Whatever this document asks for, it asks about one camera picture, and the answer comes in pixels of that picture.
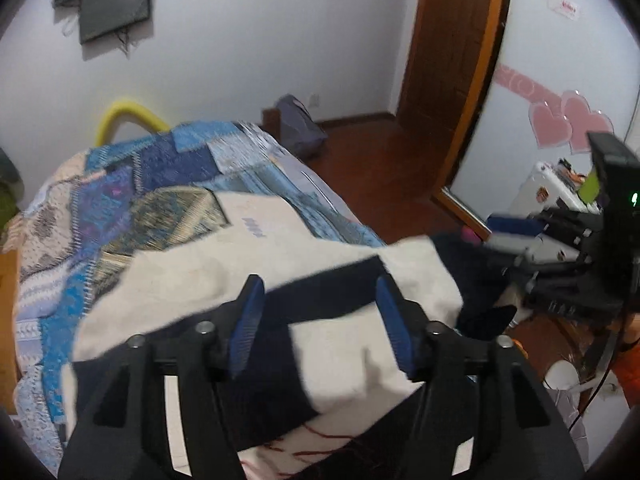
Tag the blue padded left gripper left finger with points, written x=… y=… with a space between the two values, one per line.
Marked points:
x=246 y=316

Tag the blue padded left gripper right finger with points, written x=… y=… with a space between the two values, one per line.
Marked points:
x=391 y=305

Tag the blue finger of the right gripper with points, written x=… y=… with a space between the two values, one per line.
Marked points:
x=528 y=227

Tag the white and black knit sweater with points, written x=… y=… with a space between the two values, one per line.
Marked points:
x=321 y=396

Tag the grey bag on floor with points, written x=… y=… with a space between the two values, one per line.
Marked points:
x=298 y=132

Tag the blue patchwork bedspread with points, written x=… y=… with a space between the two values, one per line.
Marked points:
x=101 y=206

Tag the brown wooden door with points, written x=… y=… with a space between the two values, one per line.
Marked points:
x=453 y=52

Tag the yellow foam tube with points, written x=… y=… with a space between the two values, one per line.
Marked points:
x=121 y=111

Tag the pink heart wall sticker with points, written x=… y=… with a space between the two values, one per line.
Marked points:
x=556 y=119

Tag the small black wall monitor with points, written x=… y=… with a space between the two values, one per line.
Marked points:
x=97 y=18

